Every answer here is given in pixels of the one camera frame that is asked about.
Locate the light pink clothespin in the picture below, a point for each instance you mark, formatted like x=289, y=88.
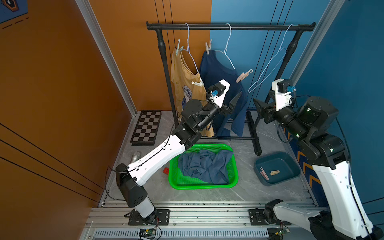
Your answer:
x=242, y=76

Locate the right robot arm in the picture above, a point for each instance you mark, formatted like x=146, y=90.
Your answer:
x=329, y=157

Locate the green circuit board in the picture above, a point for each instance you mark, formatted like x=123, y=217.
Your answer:
x=147, y=234
x=280, y=234

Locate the teal plastic tub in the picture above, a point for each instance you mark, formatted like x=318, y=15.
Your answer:
x=281, y=161

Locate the small red object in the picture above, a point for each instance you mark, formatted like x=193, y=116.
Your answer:
x=165, y=171

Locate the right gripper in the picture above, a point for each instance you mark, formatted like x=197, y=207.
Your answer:
x=269, y=110

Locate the light blue t-shirt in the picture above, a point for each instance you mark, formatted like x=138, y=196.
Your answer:
x=206, y=166

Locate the black clothes rack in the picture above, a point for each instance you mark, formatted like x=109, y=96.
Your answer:
x=299, y=29

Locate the cream yellow clothespin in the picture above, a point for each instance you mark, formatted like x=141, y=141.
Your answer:
x=272, y=173

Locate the salmon pink clothespin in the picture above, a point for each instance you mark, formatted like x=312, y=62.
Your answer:
x=264, y=174

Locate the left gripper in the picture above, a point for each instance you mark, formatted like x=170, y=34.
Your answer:
x=226, y=109

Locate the light blue hanger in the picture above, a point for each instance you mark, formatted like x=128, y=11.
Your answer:
x=262, y=76

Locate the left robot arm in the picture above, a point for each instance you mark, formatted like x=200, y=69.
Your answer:
x=196, y=117

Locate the silver metal cylinder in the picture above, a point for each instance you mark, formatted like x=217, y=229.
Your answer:
x=135, y=157

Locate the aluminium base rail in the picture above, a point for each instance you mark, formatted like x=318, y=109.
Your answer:
x=187, y=220

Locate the black white checkerboard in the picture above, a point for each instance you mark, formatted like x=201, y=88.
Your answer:
x=146, y=129

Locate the white wire hanger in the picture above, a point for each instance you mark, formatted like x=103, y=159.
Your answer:
x=188, y=47
x=225, y=51

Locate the right green circuit board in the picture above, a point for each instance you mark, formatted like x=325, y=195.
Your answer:
x=280, y=234

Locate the navy blue t-shirt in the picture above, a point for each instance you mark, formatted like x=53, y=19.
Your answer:
x=212, y=71

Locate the left green circuit board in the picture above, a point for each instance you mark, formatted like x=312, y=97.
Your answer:
x=147, y=234

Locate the white clothespin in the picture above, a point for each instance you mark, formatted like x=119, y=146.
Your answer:
x=200, y=83

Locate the green plastic basket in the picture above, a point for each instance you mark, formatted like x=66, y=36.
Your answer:
x=180, y=182

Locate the pale green clothespin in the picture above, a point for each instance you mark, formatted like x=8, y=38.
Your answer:
x=179, y=47

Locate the beige clothespin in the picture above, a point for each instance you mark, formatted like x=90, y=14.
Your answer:
x=208, y=46

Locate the yellow printed t-shirt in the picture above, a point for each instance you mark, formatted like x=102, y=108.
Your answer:
x=182, y=78

